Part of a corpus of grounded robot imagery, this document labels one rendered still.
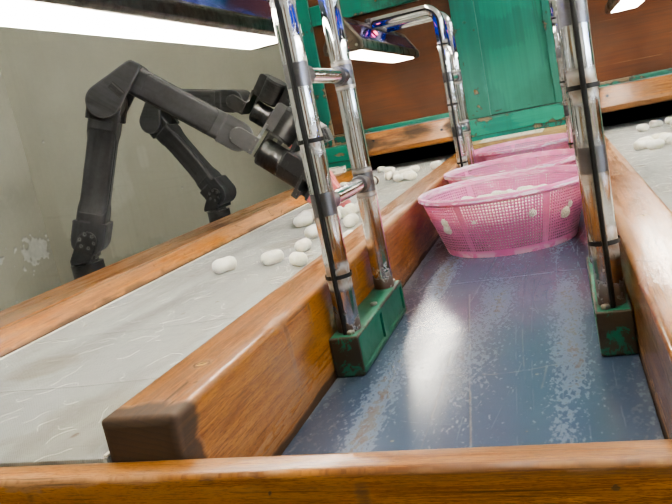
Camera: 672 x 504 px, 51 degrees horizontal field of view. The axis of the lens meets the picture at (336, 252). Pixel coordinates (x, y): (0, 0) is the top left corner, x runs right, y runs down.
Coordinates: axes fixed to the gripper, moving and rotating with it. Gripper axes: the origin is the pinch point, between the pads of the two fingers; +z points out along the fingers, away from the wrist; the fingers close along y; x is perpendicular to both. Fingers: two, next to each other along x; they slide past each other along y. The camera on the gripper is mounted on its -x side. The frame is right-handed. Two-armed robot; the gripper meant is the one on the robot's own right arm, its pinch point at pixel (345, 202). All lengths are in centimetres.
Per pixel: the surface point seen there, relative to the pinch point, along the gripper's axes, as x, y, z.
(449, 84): -26.5, 29.4, 2.5
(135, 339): 3, -71, -1
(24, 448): -1, -94, 4
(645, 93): -46, 80, 44
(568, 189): -26.3, -24.6, 31.1
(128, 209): 109, 163, -119
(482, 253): -12.2, -26.1, 25.8
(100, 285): 13, -51, -16
